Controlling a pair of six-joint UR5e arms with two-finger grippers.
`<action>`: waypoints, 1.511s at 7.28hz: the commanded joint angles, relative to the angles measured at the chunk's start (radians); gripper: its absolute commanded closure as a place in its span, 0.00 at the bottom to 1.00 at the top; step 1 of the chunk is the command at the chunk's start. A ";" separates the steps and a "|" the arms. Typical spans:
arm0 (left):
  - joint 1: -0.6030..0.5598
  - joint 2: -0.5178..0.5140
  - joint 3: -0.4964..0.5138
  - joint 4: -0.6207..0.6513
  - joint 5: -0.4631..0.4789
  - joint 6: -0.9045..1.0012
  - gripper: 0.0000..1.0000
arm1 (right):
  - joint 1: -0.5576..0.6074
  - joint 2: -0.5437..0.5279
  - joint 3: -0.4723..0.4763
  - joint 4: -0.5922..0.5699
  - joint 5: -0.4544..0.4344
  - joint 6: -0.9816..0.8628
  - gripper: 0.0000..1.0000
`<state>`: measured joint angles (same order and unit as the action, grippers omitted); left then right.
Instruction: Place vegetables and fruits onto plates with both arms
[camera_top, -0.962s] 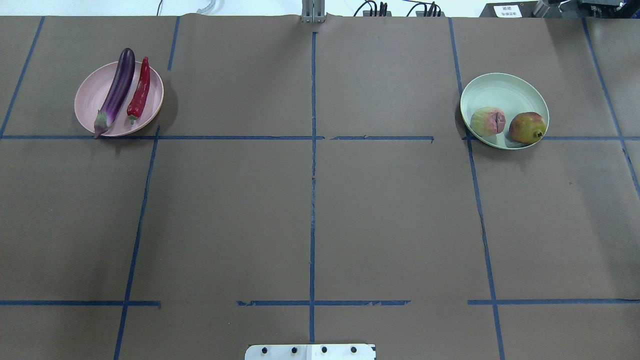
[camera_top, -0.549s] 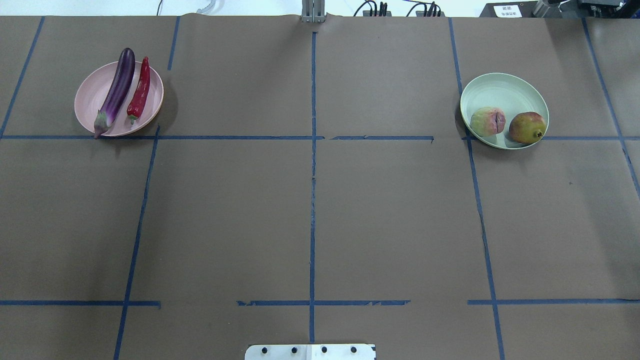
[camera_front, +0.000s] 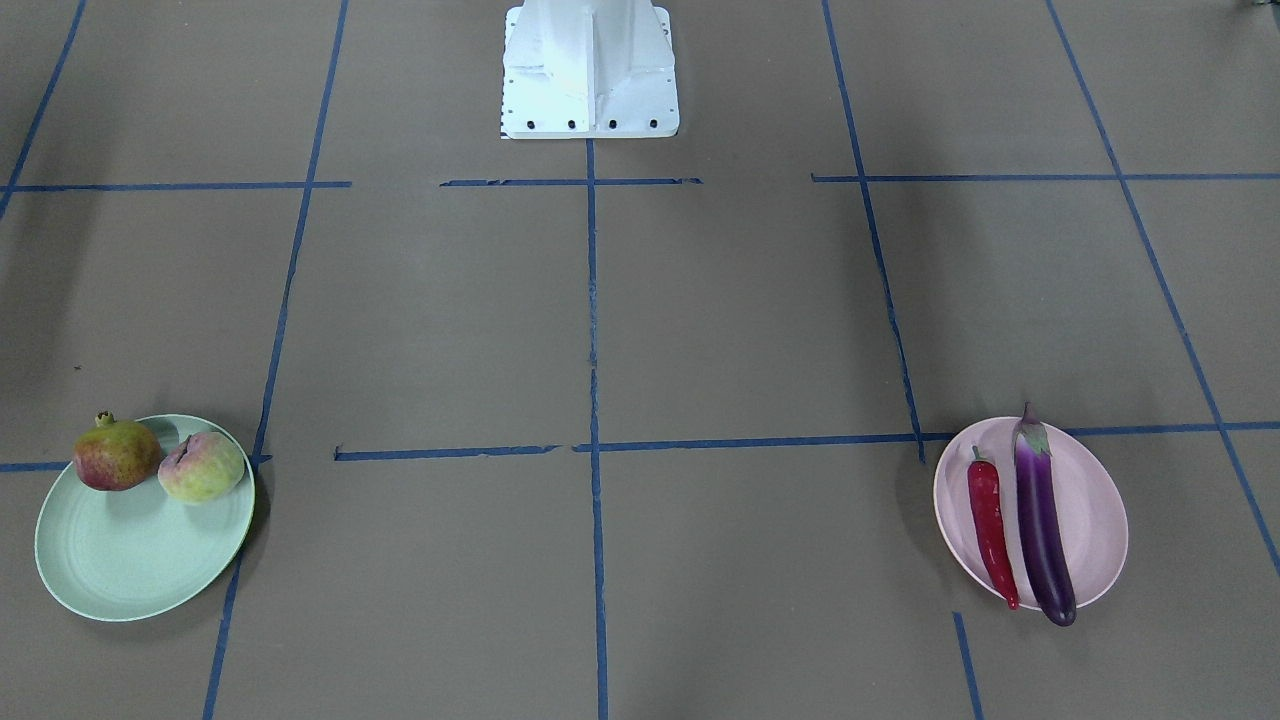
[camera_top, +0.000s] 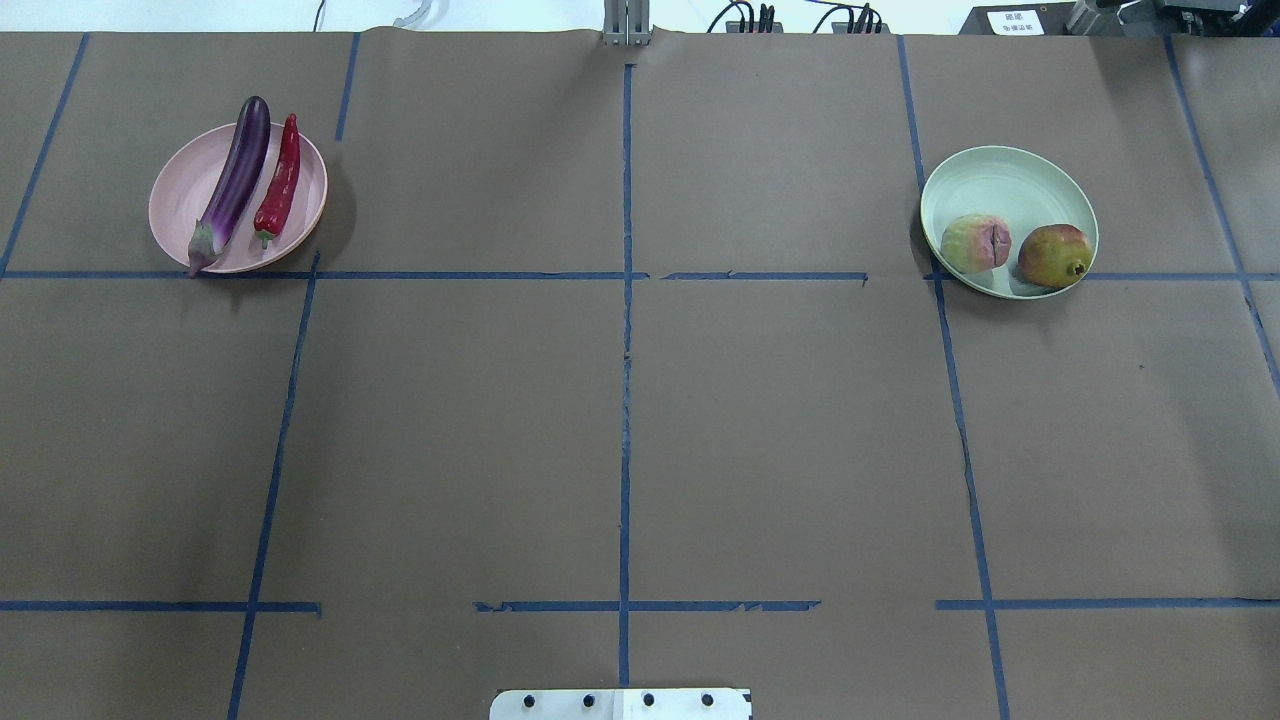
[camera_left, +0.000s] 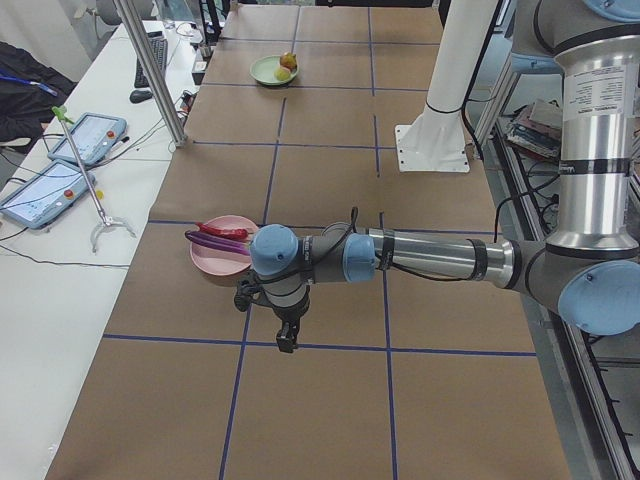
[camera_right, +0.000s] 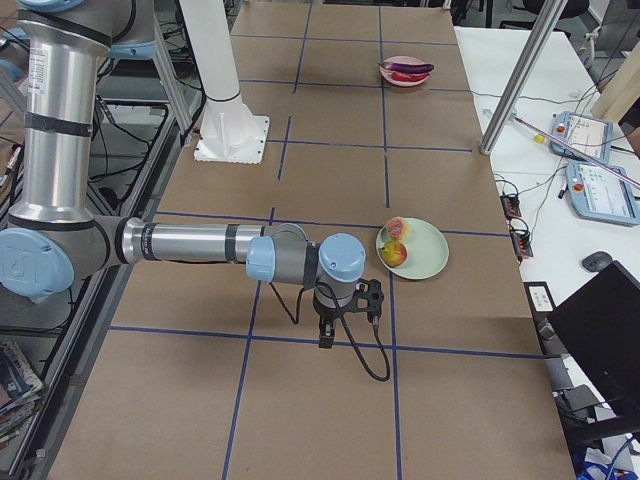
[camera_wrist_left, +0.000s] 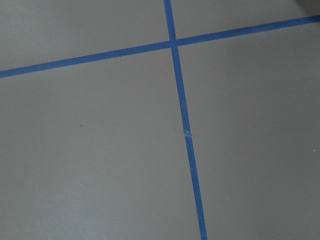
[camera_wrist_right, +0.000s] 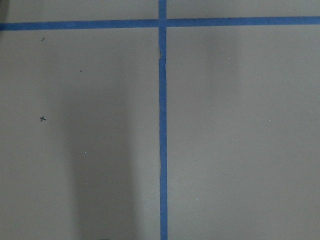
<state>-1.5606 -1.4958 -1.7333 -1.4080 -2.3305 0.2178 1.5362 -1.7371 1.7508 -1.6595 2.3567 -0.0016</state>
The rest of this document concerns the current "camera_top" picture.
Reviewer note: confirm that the red chili pepper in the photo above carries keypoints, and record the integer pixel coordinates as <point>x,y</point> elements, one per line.
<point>274,209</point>

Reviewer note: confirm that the green plate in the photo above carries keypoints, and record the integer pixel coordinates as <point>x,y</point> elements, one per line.
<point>1014,185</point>

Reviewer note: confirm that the green-pink peach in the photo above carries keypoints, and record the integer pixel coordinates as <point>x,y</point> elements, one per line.
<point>976,243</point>

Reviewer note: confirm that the aluminium frame post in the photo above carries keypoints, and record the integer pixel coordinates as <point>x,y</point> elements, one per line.
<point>627,23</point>

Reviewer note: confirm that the pink plate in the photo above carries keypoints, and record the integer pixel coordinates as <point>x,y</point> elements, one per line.
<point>183,189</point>

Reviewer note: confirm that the purple eggplant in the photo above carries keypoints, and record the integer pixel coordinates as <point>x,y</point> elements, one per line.
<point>235,186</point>

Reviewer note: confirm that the yellow-red pomegranate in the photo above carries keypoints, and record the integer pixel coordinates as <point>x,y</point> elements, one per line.
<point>1055,256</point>

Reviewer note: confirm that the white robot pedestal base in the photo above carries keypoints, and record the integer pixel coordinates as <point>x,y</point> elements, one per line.
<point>624,703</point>

